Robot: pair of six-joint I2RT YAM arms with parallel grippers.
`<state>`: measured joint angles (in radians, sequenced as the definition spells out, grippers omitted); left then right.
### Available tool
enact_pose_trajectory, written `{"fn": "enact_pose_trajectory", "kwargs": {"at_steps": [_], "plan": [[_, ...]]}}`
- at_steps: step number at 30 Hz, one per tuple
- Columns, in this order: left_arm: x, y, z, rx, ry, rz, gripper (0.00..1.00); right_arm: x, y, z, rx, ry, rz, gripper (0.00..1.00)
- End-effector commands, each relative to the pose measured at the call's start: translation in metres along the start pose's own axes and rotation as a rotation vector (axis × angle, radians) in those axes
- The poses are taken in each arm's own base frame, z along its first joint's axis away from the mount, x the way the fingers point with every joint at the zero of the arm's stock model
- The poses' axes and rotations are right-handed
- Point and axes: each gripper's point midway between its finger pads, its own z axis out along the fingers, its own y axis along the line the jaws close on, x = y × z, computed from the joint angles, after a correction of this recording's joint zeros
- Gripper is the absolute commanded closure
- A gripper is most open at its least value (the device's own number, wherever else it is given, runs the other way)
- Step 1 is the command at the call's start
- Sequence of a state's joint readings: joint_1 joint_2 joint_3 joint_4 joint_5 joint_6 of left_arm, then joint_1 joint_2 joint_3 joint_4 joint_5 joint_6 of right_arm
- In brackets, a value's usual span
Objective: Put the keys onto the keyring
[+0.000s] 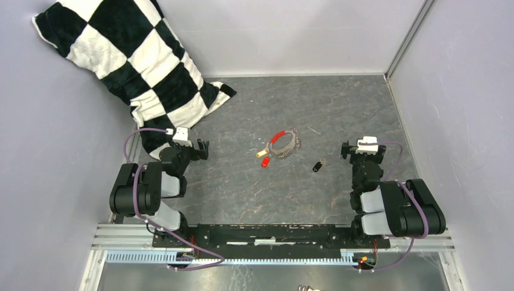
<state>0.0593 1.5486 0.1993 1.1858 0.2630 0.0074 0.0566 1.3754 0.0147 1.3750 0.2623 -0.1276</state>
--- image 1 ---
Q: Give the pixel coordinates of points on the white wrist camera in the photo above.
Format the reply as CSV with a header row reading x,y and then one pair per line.
x,y
367,145
179,136

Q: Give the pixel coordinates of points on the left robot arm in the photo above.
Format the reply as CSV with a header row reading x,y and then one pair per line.
x,y
141,192

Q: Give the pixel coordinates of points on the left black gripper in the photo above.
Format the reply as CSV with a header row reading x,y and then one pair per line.
x,y
197,154

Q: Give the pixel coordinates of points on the red key tag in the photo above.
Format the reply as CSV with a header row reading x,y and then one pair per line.
x,y
265,162

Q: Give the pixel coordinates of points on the aluminium frame rail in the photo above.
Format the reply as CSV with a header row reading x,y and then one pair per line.
x,y
132,243

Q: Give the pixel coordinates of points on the large metal keyring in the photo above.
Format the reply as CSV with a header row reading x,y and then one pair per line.
x,y
284,143

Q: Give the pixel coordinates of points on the yellow key tag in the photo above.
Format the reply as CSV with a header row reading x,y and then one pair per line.
x,y
262,153

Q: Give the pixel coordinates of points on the key with black tag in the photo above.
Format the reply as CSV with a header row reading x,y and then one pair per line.
x,y
318,165

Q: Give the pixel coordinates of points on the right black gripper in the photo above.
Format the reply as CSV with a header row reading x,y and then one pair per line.
x,y
347,149

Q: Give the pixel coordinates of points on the black white checkered cloth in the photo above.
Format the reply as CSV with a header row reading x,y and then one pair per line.
x,y
133,51

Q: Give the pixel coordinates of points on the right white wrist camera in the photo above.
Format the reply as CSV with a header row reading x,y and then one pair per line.
x,y
367,145

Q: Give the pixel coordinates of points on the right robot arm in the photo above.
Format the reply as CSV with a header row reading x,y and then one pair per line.
x,y
384,206

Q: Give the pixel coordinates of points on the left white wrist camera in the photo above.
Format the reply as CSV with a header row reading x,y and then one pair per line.
x,y
179,136

